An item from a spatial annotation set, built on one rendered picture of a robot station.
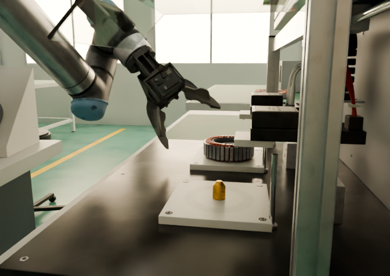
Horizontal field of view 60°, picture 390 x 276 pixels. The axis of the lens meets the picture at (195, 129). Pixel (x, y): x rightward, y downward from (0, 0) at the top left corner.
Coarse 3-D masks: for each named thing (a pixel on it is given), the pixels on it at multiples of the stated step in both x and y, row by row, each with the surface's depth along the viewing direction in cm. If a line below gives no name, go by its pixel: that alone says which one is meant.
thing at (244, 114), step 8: (256, 96) 68; (264, 96) 68; (272, 96) 68; (280, 96) 68; (256, 104) 69; (264, 104) 68; (272, 104) 68; (280, 104) 68; (296, 104) 72; (240, 112) 72; (248, 112) 72
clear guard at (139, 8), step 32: (96, 0) 34; (128, 0) 40; (160, 0) 42; (192, 0) 42; (224, 0) 42; (256, 0) 42; (288, 0) 42; (352, 0) 42; (64, 32) 34; (96, 32) 40; (128, 32) 48
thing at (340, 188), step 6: (342, 186) 45; (336, 192) 45; (342, 192) 45; (336, 198) 45; (342, 198) 45; (336, 204) 45; (342, 204) 45; (336, 210) 45; (342, 210) 45; (336, 216) 45; (342, 216) 45; (336, 222) 45
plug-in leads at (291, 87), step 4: (296, 68) 69; (300, 68) 68; (292, 72) 69; (296, 72) 68; (288, 84) 70; (292, 84) 68; (288, 88) 70; (292, 88) 68; (288, 92) 70; (292, 92) 68; (288, 96) 70; (292, 96) 68; (288, 100) 70; (292, 100) 68; (288, 104) 68; (292, 104) 68
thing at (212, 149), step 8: (216, 136) 78; (224, 136) 78; (232, 136) 78; (208, 144) 71; (216, 144) 70; (224, 144) 70; (232, 144) 70; (208, 152) 72; (216, 152) 70; (224, 152) 70; (232, 152) 69; (240, 152) 69; (248, 152) 71; (216, 160) 71; (224, 160) 70; (232, 160) 69; (240, 160) 70
